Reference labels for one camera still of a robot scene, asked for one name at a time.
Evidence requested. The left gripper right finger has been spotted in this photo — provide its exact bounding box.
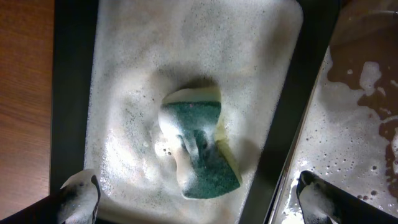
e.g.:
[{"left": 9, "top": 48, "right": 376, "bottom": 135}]
[{"left": 296, "top": 170, "right": 397, "bottom": 224}]

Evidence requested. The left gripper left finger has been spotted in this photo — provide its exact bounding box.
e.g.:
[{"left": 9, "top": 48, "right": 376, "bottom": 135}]
[{"left": 0, "top": 168, "right": 101, "bottom": 224}]

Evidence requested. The green yellow sponge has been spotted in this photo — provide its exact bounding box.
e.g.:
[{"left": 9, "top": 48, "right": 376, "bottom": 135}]
[{"left": 158, "top": 86, "right": 242, "bottom": 199}]

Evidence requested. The left black soapy tray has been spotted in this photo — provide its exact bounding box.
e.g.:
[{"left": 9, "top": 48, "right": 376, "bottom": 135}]
[{"left": 50, "top": 0, "right": 341, "bottom": 223}]

